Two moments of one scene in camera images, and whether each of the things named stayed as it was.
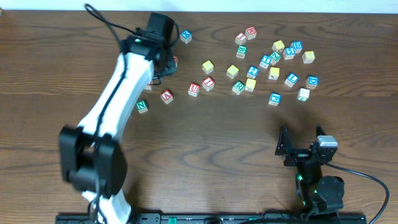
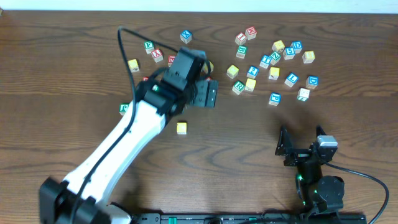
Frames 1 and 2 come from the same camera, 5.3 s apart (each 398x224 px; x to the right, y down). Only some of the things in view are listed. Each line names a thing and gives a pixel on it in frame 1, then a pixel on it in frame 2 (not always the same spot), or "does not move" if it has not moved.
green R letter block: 238,87 does not move
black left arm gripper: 170,66 -> 206,95
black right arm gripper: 301,155 does not move
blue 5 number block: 288,53 does not move
